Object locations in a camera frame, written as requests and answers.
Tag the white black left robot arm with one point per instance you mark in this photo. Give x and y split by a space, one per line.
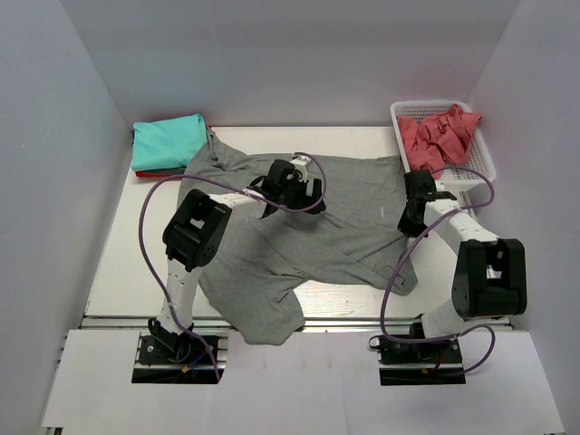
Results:
194 233

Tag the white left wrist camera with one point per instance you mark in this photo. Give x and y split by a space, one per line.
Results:
301 164

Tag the grey t-shirt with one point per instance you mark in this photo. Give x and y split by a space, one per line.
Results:
252 279

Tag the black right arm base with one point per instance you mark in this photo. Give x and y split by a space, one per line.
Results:
423 364

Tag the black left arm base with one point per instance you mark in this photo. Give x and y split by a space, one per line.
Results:
156 364

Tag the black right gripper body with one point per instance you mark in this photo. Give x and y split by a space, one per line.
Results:
411 225

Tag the folded red t-shirt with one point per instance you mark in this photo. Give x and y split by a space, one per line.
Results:
148 175

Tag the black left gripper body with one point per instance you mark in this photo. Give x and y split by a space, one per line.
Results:
294 196

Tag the folded teal t-shirt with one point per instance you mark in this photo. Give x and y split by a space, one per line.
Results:
167 144

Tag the crumpled pink t-shirt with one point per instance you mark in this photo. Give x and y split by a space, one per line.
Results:
438 140

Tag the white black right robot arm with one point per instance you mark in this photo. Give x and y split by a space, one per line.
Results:
490 275

